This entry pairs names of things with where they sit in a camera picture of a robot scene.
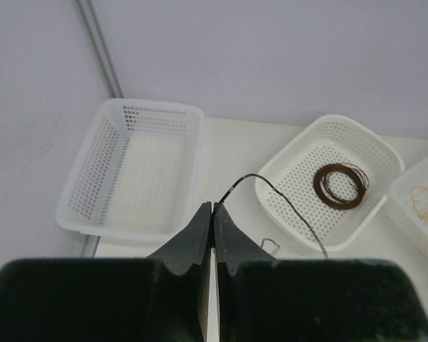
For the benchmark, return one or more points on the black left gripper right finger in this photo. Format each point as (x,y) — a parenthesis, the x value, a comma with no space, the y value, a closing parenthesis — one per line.
(262,298)

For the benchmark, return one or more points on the white basket left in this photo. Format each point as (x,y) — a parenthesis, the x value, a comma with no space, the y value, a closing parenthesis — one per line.
(134,172)

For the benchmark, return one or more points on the white basket right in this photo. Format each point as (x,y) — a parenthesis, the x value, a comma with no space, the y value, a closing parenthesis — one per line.
(408,204)

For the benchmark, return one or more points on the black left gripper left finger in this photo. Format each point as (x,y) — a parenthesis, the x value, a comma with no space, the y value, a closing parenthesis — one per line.
(161,297)

